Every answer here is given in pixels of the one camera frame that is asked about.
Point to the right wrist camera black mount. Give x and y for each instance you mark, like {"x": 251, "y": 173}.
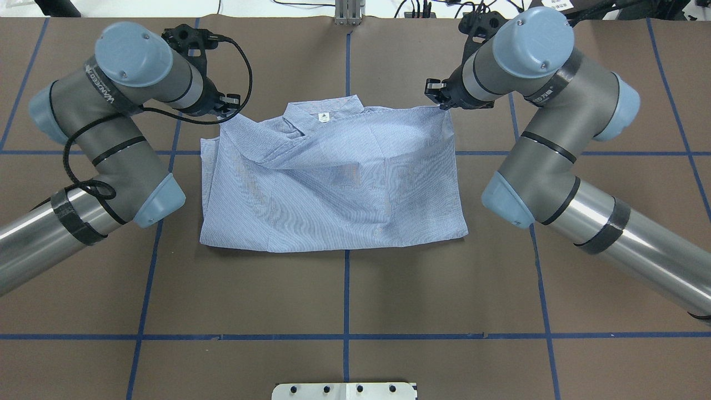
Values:
{"x": 480, "y": 26}

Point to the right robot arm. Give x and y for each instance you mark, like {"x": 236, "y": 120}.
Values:
{"x": 577, "y": 101}

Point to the aluminium frame post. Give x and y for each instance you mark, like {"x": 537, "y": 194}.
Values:
{"x": 348, "y": 12}

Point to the light blue striped shirt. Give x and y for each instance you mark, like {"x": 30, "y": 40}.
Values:
{"x": 332, "y": 174}

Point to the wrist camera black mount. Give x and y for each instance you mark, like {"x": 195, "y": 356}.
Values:
{"x": 480, "y": 26}
{"x": 191, "y": 43}

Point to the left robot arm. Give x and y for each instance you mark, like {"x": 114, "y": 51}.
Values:
{"x": 117, "y": 177}

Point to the brown paper table mat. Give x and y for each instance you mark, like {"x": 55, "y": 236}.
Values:
{"x": 501, "y": 313}

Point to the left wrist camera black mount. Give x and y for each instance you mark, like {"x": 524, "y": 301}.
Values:
{"x": 191, "y": 43}

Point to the white pedestal base plate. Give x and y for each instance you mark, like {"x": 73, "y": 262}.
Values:
{"x": 358, "y": 390}

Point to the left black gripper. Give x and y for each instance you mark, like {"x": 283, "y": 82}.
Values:
{"x": 210, "y": 100}

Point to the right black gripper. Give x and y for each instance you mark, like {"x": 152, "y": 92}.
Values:
{"x": 453, "y": 91}

